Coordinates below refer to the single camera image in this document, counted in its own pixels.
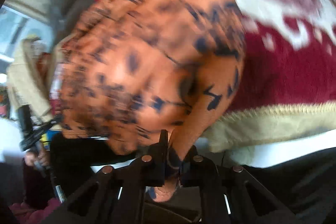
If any orange black floral garment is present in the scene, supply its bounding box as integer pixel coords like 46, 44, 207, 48
50, 0, 245, 202

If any person's left hand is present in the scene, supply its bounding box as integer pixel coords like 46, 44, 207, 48
25, 147, 50, 167

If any beige quilted cloth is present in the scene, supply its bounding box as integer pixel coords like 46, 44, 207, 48
7, 36, 63, 124

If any floral white maroon blanket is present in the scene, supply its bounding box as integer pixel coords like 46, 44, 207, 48
204, 0, 335, 153

